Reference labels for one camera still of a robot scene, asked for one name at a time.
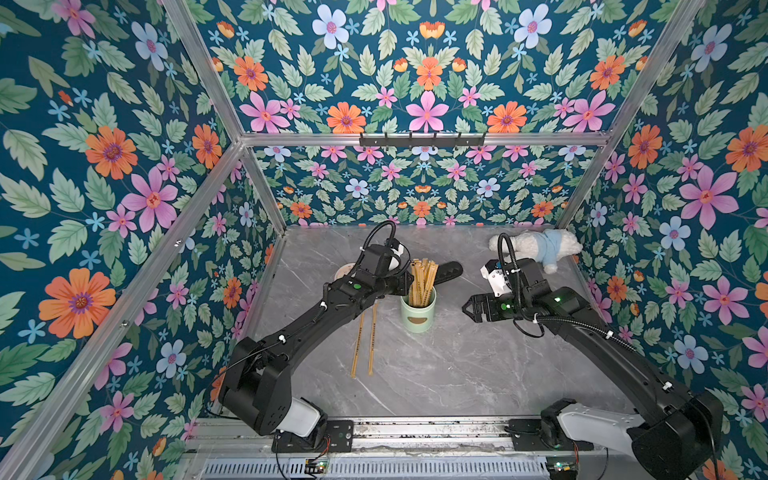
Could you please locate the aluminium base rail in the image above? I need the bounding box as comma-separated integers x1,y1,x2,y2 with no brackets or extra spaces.
179,416,655,480

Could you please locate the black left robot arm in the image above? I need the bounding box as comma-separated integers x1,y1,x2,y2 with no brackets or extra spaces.
218,220,408,438

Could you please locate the bundle of paper straws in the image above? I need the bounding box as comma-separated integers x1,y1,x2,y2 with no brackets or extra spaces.
408,259,438,308

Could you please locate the tan paper straw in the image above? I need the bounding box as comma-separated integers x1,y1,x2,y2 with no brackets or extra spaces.
350,312,365,379
368,303,378,376

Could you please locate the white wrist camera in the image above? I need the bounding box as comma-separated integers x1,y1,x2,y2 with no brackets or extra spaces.
481,264,511,297
387,239,405,272

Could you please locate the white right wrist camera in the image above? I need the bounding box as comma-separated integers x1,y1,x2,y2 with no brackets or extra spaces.
481,264,511,297

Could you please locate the black wall hook rail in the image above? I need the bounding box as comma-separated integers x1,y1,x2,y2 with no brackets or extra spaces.
358,132,486,149

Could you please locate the white plush toy blue shirt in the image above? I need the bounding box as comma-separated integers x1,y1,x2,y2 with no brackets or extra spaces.
510,229,583,275

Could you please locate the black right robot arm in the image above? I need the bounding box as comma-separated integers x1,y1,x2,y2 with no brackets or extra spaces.
462,233,724,479

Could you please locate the light green metal cup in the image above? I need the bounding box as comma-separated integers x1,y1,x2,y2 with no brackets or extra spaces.
400,288,437,334

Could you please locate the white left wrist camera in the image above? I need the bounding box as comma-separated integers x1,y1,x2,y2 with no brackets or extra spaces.
387,239,405,272

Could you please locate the round beige kitchen timer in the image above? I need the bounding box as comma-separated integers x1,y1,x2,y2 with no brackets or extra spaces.
334,263,356,280

